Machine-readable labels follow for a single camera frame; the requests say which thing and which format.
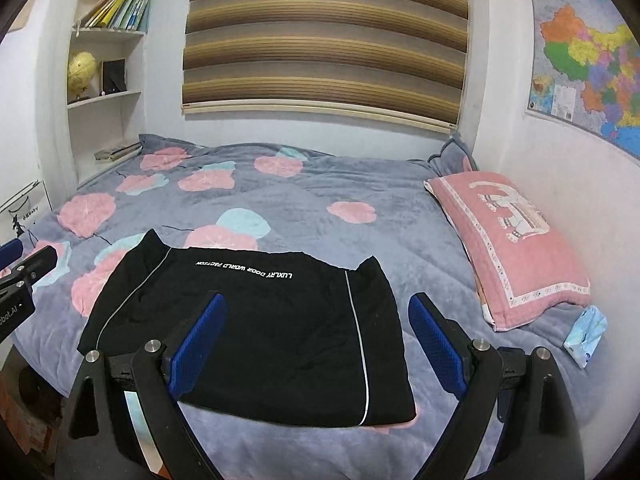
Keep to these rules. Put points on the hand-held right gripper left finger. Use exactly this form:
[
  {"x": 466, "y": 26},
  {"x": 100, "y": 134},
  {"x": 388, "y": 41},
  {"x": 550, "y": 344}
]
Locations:
[{"x": 197, "y": 345}]

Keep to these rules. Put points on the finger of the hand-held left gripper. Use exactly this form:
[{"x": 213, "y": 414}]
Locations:
[
  {"x": 37, "y": 262},
  {"x": 10, "y": 254}
]

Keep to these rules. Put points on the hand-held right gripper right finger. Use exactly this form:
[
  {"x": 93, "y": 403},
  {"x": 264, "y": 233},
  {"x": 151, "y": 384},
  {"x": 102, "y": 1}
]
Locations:
[{"x": 437, "y": 350}]

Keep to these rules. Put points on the black hoodie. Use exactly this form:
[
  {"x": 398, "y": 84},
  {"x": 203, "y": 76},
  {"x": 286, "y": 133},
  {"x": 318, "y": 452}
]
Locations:
[{"x": 275, "y": 340}]

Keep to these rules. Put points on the white paper bag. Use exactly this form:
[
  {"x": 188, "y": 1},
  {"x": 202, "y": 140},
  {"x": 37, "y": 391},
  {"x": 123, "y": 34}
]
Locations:
[{"x": 25, "y": 205}]

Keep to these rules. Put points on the cardboard box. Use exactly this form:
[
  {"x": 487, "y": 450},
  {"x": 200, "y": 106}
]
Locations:
[{"x": 15, "y": 410}]

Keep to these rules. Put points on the pink pillow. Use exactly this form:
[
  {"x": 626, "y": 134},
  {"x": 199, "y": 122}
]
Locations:
[{"x": 500, "y": 240}]

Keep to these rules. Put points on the small stack of books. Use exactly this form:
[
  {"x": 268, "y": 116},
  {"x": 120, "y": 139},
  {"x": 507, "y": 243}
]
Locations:
[{"x": 117, "y": 152}]

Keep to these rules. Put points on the light blue tissue packet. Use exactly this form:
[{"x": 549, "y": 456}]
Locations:
[{"x": 585, "y": 335}]

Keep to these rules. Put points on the white bookshelf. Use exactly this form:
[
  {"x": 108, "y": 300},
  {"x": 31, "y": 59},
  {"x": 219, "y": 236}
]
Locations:
[{"x": 100, "y": 99}]

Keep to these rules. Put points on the grey floral blanket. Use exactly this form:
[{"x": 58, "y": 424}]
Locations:
[{"x": 300, "y": 200}]

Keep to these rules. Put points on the grey pillow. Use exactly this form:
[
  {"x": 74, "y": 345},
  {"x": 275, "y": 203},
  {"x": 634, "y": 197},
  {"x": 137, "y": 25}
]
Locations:
[{"x": 452, "y": 157}]

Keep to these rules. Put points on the yellow globe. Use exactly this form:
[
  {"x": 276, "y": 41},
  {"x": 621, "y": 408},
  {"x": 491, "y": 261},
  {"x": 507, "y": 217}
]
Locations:
[{"x": 82, "y": 67}]

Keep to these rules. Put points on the row of colourful books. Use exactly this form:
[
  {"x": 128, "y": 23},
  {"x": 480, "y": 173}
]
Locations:
[{"x": 120, "y": 10}]

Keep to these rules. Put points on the brown striped window blind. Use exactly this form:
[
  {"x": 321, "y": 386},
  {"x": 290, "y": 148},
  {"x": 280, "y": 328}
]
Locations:
[{"x": 325, "y": 35}]

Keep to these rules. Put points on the colourful wall map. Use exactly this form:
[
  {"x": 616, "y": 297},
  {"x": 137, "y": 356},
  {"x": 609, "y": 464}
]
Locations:
[{"x": 585, "y": 50}]

